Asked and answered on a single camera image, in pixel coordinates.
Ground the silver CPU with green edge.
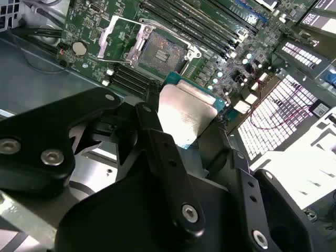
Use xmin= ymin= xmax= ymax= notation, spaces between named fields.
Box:
xmin=156 ymin=70 xmax=226 ymax=150

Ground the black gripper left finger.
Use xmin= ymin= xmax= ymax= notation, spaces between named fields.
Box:
xmin=0 ymin=87 xmax=206 ymax=237

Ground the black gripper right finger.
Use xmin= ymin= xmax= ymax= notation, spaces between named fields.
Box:
xmin=203 ymin=122 xmax=326 ymax=252

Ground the metal wire locking lever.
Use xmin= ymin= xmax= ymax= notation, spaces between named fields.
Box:
xmin=180 ymin=55 xmax=195 ymax=76

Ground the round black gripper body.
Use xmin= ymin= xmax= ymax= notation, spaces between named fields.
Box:
xmin=56 ymin=151 xmax=265 ymax=252

